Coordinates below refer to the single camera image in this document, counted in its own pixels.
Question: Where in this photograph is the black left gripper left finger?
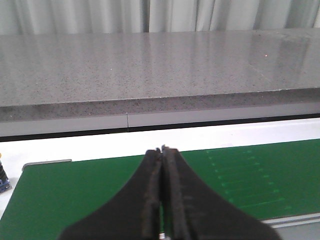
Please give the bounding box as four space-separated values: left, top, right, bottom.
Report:
58 149 162 240

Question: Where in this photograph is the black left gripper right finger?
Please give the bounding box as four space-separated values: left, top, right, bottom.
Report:
162 146 280 240

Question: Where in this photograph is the green conveyor belt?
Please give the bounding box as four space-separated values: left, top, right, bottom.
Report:
0 139 320 240

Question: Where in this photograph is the metal conveyor left end cap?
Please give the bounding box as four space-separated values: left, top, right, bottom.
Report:
21 159 72 172

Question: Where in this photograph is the grey stone counter ledge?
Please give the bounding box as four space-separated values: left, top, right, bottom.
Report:
0 28 320 122

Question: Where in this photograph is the grey curtain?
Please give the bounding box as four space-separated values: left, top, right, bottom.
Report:
0 0 320 35

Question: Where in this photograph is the aluminium conveyor side rail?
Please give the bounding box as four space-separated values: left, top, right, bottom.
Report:
261 212 320 229

